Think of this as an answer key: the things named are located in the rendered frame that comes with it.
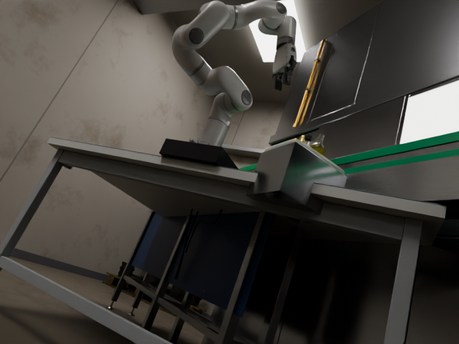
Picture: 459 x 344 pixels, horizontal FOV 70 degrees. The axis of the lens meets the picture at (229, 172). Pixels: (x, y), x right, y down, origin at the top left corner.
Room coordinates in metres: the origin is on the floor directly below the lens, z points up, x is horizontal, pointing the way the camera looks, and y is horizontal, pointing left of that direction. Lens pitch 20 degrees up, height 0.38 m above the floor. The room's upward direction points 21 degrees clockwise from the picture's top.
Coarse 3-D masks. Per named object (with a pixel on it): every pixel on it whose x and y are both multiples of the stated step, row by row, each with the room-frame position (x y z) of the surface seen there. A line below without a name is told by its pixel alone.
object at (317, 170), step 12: (288, 144) 0.85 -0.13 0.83; (264, 156) 0.95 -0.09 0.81; (276, 156) 0.89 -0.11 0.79; (288, 156) 0.83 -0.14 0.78; (300, 156) 0.83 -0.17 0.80; (312, 156) 0.85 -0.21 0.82; (264, 168) 0.93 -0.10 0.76; (300, 168) 0.84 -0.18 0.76; (312, 168) 0.86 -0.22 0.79; (324, 168) 0.87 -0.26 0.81; (312, 180) 0.86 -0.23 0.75; (324, 180) 0.88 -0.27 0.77; (336, 180) 0.90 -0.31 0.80
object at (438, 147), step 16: (400, 144) 0.84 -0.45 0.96; (416, 144) 0.80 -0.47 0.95; (432, 144) 0.75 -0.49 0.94; (448, 144) 0.72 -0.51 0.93; (336, 160) 1.07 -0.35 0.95; (352, 160) 1.00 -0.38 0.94; (368, 160) 0.94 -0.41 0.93; (384, 160) 0.89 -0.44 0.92; (400, 160) 0.83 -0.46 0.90; (416, 160) 0.79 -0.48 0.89
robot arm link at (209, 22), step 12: (204, 12) 0.89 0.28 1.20; (216, 12) 0.89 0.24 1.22; (228, 12) 0.90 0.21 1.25; (192, 24) 0.90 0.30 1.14; (204, 24) 0.90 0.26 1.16; (216, 24) 0.91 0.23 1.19; (228, 24) 0.98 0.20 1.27; (192, 36) 0.92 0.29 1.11; (204, 36) 0.93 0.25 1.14; (192, 48) 0.96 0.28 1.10
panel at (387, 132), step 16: (368, 112) 1.20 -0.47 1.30; (384, 112) 1.12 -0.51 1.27; (400, 112) 1.05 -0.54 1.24; (320, 128) 1.46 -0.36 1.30; (336, 128) 1.35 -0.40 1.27; (352, 128) 1.26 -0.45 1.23; (368, 128) 1.18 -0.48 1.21; (384, 128) 1.10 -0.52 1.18; (400, 128) 1.04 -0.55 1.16; (336, 144) 1.33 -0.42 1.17; (352, 144) 1.24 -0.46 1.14; (368, 144) 1.16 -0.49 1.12; (384, 144) 1.09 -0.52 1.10
